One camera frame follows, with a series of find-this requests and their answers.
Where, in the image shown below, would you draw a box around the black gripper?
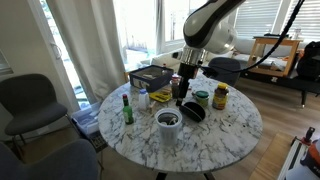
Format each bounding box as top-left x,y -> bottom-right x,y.
175,62 -> 200,108

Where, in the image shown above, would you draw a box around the small white object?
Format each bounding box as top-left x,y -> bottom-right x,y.
168,116 -> 179,127

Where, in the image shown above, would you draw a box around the dark jar red lid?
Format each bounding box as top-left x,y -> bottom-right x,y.
170,74 -> 181,100

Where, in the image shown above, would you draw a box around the small jar green lid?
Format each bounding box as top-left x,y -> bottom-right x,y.
194,90 -> 210,108

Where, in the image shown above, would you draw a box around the black oval bowl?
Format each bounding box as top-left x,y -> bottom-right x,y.
178,101 -> 206,123

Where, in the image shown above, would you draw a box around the yellow flat packet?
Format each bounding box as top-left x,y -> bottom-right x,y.
148,91 -> 173,104

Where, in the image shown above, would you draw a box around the navy blue open box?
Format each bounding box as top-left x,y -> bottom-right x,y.
128,64 -> 175,93

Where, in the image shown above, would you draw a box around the beige sofa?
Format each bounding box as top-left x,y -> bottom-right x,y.
139,49 -> 183,70

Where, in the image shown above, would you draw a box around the amber vitamin bottle yellow lid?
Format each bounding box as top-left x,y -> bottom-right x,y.
212,82 -> 230,111

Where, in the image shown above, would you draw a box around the white mug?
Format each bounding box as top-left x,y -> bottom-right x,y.
154,107 -> 184,146

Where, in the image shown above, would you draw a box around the white bottle blue cap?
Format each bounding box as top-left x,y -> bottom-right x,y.
138,88 -> 150,111

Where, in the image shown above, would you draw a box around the blue upholstered chair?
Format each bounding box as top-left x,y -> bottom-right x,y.
207,56 -> 242,88

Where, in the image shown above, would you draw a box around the green glass bottle red cap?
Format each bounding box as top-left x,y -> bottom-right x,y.
121,93 -> 135,126

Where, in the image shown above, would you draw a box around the wooden shelf cart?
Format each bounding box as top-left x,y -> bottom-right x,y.
246,35 -> 303,78

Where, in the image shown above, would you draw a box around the black low bench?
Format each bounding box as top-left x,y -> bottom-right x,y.
239,69 -> 320,108

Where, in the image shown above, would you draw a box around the clear plastic storage bin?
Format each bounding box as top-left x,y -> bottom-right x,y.
70,101 -> 102,138

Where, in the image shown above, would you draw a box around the cream curtain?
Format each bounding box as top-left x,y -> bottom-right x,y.
45,0 -> 127,104

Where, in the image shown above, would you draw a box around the wide white window blinds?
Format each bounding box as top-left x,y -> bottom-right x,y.
234,0 -> 320,44

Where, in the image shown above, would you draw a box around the black backpack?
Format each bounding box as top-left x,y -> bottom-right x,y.
295,40 -> 320,82

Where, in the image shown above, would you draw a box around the red black clamp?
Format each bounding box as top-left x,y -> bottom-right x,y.
300,126 -> 316,146

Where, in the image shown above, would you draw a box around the orange power tool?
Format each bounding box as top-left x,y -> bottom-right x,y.
299,139 -> 320,171

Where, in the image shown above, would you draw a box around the dark grey upholstered chair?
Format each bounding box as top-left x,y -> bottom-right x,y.
0,138 -> 100,180

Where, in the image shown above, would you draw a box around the grey shell chair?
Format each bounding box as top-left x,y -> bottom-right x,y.
0,73 -> 69,148

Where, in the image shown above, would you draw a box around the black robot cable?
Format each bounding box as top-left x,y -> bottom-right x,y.
213,0 -> 306,75

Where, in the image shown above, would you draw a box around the aluminium rail device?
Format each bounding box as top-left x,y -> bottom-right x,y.
277,136 -> 320,180

